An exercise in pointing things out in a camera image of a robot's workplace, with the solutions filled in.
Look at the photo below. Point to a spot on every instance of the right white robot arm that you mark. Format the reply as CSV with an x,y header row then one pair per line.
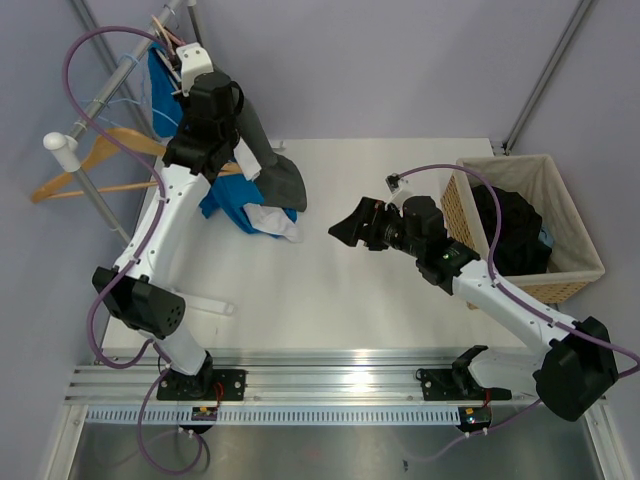
x,y
568,366

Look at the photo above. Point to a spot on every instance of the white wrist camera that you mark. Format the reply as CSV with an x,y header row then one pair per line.
x,y
194,61
400,190

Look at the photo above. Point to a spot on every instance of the brown wooden hanger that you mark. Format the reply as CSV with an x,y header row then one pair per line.
x,y
90,165

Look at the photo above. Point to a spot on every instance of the metal clothes rack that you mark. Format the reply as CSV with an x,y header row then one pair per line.
x,y
119,73

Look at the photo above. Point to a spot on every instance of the black t shirt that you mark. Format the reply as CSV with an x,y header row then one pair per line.
x,y
519,250

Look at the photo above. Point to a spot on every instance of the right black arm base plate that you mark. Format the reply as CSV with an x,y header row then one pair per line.
x,y
440,385

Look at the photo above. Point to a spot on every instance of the white slotted cable duct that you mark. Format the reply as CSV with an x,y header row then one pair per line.
x,y
276,415

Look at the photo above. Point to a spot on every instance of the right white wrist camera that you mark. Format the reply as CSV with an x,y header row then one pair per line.
x,y
400,190

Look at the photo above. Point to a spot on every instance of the pink hanger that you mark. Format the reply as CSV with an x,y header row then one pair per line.
x,y
172,40

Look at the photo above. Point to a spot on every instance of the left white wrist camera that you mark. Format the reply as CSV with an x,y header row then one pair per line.
x,y
194,61

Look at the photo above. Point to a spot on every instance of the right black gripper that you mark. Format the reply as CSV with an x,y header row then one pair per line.
x,y
372,212

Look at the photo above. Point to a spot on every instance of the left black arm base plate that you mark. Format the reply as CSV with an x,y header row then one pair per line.
x,y
220,385

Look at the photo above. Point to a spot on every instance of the aluminium mounting rail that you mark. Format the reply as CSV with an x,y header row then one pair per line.
x,y
295,377

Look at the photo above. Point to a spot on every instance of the wicker laundry basket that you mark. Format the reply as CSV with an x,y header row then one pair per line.
x,y
574,262

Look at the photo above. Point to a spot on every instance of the dark grey t shirt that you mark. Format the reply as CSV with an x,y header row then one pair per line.
x,y
280,182

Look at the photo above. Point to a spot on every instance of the grey-blue t shirt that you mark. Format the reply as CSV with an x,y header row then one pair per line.
x,y
546,238

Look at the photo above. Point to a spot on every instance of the white t shirt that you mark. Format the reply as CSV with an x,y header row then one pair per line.
x,y
273,221

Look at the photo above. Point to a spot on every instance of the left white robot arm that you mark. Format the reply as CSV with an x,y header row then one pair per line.
x,y
136,290

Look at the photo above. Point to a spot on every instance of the bright blue t shirt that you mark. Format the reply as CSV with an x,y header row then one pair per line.
x,y
225,194

